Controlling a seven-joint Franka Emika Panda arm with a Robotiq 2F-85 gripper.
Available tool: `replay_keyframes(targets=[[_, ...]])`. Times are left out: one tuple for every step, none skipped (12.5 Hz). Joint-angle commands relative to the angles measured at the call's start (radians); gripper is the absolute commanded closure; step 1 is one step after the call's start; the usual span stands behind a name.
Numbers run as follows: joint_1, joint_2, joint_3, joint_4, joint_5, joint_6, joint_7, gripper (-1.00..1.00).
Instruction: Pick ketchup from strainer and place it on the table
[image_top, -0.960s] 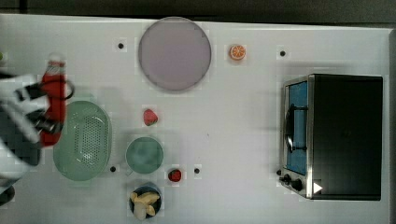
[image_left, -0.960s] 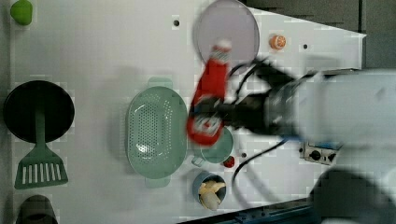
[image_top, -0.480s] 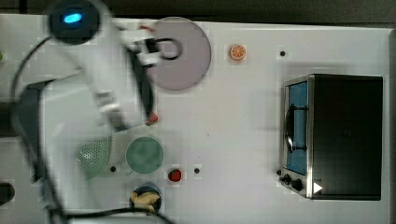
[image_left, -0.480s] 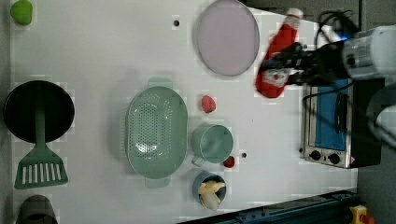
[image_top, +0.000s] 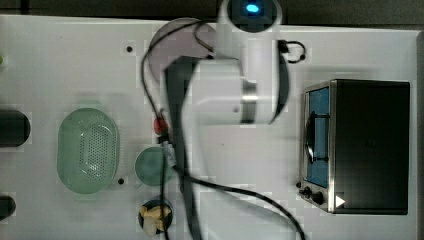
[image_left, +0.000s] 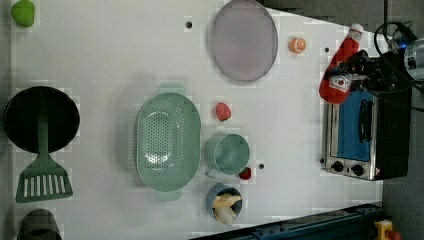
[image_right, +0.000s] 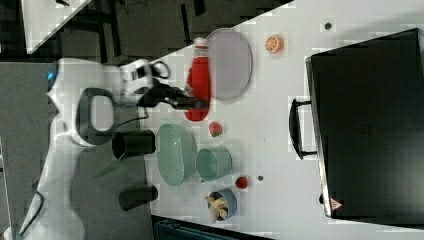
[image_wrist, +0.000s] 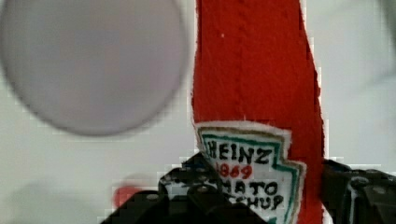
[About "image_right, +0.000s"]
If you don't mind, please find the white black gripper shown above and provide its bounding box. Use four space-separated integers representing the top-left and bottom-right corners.
119 59 209 110

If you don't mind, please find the red plush ketchup bottle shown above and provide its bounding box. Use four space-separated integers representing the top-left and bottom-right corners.
185 38 211 122

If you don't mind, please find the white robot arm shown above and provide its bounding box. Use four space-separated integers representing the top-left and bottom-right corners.
16 58 208 240

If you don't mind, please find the green oval strainer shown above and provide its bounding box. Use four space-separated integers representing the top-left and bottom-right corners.
156 123 197 187

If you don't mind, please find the red plush strawberry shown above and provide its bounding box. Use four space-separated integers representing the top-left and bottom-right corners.
209 122 223 137

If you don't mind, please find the black cylinder cup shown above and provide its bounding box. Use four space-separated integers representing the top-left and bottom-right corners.
119 186 158 211
112 129 156 159

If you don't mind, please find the lilac oval plate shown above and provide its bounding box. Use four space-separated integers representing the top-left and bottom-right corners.
207 28 253 101

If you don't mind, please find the teal green bowl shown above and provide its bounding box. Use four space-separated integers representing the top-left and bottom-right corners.
195 146 232 182

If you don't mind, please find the red plush tomato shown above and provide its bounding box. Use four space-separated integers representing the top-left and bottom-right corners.
235 176 248 189

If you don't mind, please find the orange slice toy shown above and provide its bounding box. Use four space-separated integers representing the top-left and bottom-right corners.
265 35 284 54

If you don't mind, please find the blue cup with fries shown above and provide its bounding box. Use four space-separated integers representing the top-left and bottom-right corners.
204 188 237 223

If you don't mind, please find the white side table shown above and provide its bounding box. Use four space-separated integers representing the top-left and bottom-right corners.
20 0 93 54

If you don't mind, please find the black toaster oven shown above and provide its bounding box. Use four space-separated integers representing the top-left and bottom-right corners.
305 28 424 229

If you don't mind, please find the black camera cable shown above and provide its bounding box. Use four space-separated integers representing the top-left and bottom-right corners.
150 60 171 80

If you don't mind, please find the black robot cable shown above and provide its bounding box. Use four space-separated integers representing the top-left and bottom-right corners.
19 190 46 236

